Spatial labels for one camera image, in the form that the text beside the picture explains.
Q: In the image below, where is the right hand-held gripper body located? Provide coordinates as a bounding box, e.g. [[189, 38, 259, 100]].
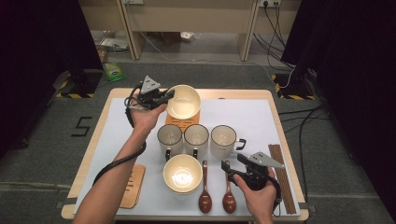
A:
[[236, 151, 286, 191]]

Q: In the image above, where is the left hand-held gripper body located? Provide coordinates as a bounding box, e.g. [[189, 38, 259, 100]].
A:
[[133, 75, 169, 110]]

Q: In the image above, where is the cream ceramic bowl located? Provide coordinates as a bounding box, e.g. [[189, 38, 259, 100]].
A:
[[163, 153, 204, 194], [165, 84, 202, 120], [164, 185, 202, 196]]

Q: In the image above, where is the row of brown chopsticks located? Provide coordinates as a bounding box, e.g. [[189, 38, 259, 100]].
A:
[[268, 143, 297, 216]]

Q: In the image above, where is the brown wooden spoon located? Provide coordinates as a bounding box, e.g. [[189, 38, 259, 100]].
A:
[[221, 160, 237, 215], [198, 160, 213, 215]]

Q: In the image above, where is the square wooden cutout coaster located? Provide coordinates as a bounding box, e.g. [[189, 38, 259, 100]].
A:
[[120, 164, 147, 209], [164, 110, 201, 134]]

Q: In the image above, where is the person's left hand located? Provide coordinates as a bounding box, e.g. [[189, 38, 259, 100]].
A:
[[129, 103, 169, 134]]

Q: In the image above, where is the person's right hand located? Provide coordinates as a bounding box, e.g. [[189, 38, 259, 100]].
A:
[[233, 168, 278, 224]]

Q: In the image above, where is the white ribbed black-rimmed mug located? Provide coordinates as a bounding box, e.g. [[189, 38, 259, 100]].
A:
[[209, 124, 248, 159], [156, 123, 184, 161], [183, 123, 210, 160]]

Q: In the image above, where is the white table mat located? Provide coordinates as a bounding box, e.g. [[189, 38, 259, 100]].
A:
[[73, 97, 302, 217]]

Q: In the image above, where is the green plastic packet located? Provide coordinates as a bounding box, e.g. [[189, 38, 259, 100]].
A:
[[103, 62, 127, 84]]

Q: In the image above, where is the small white packet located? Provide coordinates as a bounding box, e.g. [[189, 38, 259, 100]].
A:
[[179, 31, 196, 43]]

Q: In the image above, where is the clear plastic bag clutter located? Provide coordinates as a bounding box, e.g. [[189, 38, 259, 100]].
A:
[[92, 30, 131, 63]]

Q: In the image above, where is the black hazard-striped stand base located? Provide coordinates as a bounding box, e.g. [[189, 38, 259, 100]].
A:
[[271, 73, 317, 101], [52, 68, 104, 100]]

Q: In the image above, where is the beige wooden desk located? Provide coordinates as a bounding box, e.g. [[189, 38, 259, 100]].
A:
[[78, 0, 303, 63]]

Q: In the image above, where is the black curtain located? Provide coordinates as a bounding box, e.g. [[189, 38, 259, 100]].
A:
[[0, 0, 105, 161], [280, 0, 396, 214]]

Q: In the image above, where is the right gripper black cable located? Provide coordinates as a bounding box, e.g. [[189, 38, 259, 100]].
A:
[[270, 175, 283, 217]]

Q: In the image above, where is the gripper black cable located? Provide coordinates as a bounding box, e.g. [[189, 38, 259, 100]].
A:
[[270, 175, 283, 217], [92, 83, 148, 187]]

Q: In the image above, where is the black floor cable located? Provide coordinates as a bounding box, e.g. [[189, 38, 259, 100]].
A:
[[277, 105, 328, 116], [297, 105, 328, 202]]

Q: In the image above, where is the grey metal table bracket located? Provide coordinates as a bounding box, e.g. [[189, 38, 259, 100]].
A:
[[298, 202, 317, 215]]

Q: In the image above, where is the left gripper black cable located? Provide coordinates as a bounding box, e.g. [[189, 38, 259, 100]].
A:
[[92, 83, 148, 187]]

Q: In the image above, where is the black power cable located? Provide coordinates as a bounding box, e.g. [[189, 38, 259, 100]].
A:
[[273, 1, 286, 45], [262, 1, 287, 48]]

